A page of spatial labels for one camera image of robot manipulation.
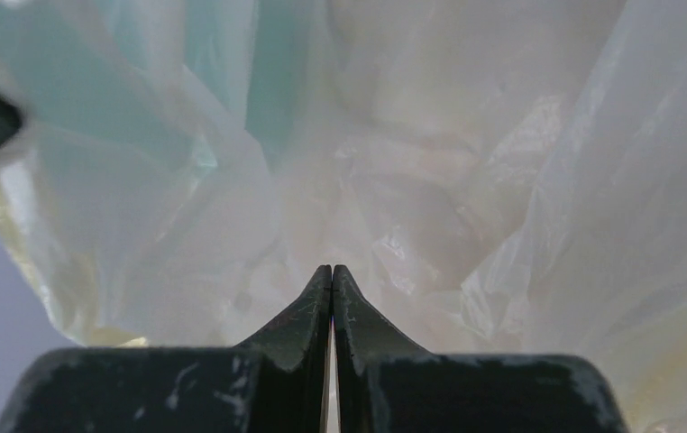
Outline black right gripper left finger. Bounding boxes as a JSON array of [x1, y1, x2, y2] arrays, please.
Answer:
[[0, 265, 333, 432]]

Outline clear yellow-edged plastic bag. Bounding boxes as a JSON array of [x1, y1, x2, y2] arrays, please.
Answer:
[[0, 1, 687, 432]]

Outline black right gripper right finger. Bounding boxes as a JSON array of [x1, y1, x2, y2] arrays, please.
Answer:
[[332, 265, 627, 433]]

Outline green plastic trash bin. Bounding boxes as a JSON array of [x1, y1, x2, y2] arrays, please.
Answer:
[[0, 1, 313, 167]]

